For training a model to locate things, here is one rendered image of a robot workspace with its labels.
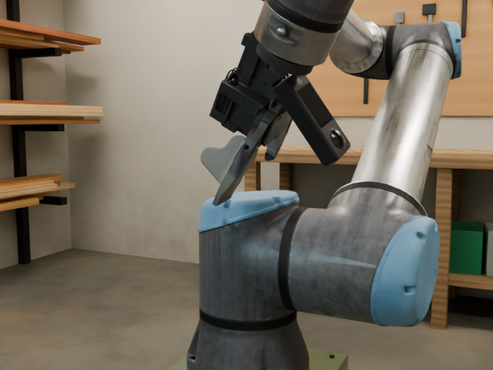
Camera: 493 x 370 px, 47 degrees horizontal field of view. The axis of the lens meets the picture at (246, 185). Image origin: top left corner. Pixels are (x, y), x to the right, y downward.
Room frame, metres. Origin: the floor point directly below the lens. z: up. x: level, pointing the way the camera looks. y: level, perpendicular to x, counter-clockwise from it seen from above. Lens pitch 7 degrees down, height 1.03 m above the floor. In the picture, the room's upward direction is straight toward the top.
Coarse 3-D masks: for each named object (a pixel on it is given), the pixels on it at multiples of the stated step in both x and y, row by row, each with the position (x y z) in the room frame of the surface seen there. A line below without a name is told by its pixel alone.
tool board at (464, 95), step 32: (384, 0) 3.42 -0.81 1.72; (416, 0) 3.35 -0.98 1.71; (448, 0) 3.27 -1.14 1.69; (480, 0) 3.20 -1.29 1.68; (480, 32) 3.20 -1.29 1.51; (480, 64) 3.20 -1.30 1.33; (320, 96) 3.58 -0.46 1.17; (352, 96) 3.50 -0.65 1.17; (448, 96) 3.26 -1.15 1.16; (480, 96) 3.19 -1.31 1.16
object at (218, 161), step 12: (228, 144) 0.70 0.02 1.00; (240, 144) 0.69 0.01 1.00; (204, 156) 0.70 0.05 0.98; (216, 156) 0.70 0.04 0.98; (228, 156) 0.69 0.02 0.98; (252, 156) 0.69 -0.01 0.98; (216, 168) 0.69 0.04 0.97; (228, 168) 0.69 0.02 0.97; (228, 180) 0.68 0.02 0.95; (240, 180) 0.70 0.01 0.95; (216, 192) 0.69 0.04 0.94; (228, 192) 0.69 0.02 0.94; (216, 204) 0.70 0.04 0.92
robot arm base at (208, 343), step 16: (208, 320) 0.80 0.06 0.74; (224, 320) 0.78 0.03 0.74; (272, 320) 0.78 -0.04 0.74; (288, 320) 0.80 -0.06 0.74; (208, 336) 0.79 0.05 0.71; (224, 336) 0.78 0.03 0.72; (240, 336) 0.77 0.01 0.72; (256, 336) 0.77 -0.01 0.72; (272, 336) 0.78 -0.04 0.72; (288, 336) 0.79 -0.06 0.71; (192, 352) 0.83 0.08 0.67; (208, 352) 0.78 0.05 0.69; (224, 352) 0.77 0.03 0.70; (240, 352) 0.76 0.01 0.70; (256, 352) 0.76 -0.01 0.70; (272, 352) 0.77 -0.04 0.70; (288, 352) 0.78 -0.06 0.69; (304, 352) 0.82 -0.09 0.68; (192, 368) 0.80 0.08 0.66; (208, 368) 0.77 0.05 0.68; (224, 368) 0.76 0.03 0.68; (240, 368) 0.76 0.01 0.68; (256, 368) 0.76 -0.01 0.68; (272, 368) 0.77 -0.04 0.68; (288, 368) 0.77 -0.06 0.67; (304, 368) 0.80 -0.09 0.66
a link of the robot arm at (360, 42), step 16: (352, 16) 1.03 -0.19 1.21; (352, 32) 1.05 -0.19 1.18; (368, 32) 1.14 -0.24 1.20; (384, 32) 1.21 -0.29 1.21; (336, 48) 1.07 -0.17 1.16; (352, 48) 1.10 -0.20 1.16; (368, 48) 1.16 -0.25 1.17; (384, 48) 1.20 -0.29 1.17; (336, 64) 1.22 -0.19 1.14; (352, 64) 1.19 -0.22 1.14; (368, 64) 1.19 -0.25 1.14; (384, 64) 1.21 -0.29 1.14
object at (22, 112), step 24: (0, 24) 3.25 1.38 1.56; (24, 24) 3.41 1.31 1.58; (24, 48) 3.87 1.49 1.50; (48, 48) 3.82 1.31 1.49; (72, 48) 4.06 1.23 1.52; (0, 120) 3.26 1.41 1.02; (24, 120) 3.42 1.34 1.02; (48, 120) 3.61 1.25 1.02; (72, 120) 3.80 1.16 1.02; (96, 120) 4.02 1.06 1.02; (24, 144) 3.99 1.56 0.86; (24, 168) 3.98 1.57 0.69; (0, 192) 3.26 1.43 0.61; (24, 192) 3.42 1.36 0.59; (48, 192) 3.71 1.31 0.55; (24, 216) 3.96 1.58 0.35; (24, 240) 3.95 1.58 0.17
